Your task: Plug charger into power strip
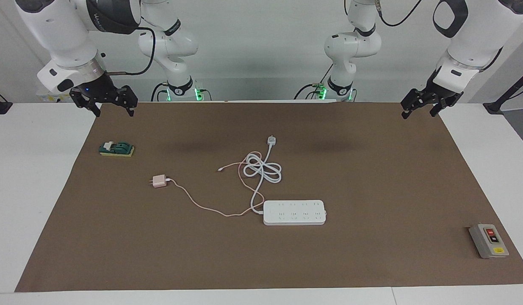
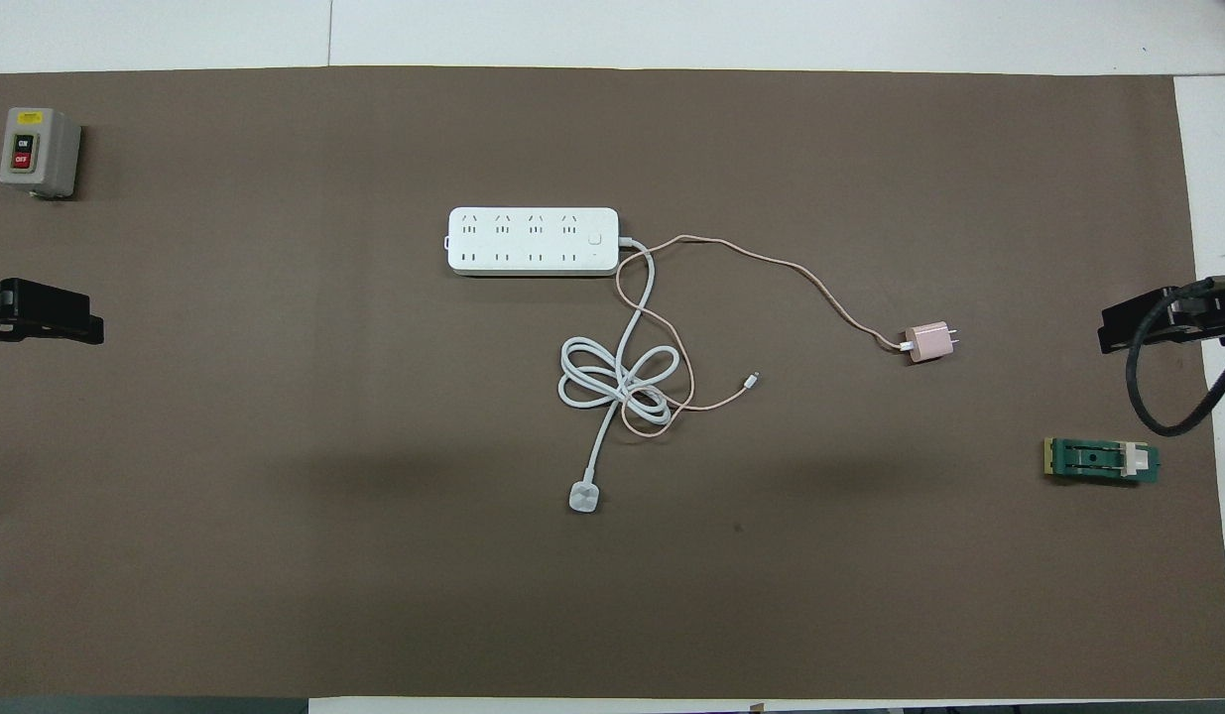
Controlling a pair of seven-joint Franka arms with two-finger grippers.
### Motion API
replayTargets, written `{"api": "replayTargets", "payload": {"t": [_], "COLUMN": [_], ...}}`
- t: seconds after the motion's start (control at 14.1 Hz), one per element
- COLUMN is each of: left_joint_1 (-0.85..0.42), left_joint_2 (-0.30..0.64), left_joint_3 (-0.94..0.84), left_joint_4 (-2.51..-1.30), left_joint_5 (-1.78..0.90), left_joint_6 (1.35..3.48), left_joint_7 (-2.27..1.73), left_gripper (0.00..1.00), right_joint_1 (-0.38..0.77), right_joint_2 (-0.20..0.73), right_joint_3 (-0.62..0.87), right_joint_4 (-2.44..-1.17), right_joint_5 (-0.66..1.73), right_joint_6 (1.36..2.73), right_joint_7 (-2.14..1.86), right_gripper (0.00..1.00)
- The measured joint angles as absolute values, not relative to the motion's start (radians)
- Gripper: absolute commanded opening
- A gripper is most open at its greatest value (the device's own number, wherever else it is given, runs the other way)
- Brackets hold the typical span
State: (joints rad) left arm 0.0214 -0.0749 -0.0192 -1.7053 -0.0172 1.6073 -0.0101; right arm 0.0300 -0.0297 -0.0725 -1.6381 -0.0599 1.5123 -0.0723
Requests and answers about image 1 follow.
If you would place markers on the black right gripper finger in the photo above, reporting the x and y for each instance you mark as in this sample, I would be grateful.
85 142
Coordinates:
128 97
81 99

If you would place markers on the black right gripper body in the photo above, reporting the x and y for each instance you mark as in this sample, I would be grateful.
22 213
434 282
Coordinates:
98 91

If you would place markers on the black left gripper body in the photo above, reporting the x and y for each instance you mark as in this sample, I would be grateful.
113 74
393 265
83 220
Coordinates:
441 93

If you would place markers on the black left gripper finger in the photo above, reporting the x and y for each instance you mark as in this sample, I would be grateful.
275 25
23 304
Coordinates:
440 106
416 98

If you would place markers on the pink charger plug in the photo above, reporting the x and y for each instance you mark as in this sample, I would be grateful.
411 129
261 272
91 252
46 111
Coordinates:
160 181

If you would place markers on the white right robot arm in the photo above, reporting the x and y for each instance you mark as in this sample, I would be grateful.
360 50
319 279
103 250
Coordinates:
62 38

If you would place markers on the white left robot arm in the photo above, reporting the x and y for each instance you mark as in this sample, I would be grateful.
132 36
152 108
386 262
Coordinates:
473 46

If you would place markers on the white power strip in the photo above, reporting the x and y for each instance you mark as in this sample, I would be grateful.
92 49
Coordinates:
295 212

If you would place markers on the white box with yellow label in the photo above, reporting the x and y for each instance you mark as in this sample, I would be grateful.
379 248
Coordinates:
49 97

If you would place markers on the grey on-off button box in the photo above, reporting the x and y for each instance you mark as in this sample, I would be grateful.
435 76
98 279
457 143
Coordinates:
483 245

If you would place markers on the brown table mat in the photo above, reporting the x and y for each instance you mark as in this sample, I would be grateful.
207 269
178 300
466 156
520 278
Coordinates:
202 254

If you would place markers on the green knife switch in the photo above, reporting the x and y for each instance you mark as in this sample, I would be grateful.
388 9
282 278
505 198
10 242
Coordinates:
119 148

